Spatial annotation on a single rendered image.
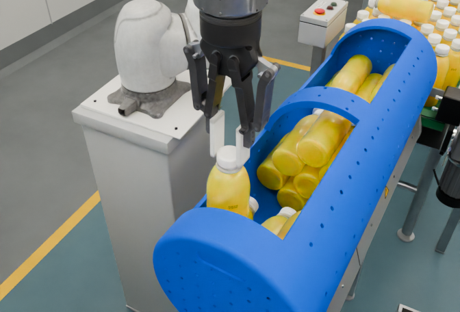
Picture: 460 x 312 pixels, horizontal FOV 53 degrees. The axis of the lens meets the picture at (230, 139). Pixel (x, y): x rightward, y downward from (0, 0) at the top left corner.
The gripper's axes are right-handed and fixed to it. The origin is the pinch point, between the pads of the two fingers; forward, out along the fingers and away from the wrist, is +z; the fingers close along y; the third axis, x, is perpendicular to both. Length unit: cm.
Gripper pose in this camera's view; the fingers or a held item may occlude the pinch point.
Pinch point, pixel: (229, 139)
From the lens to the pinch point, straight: 67.5
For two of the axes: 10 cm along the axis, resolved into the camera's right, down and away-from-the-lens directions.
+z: 0.0, 7.8, 6.3
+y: 8.6, 3.3, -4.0
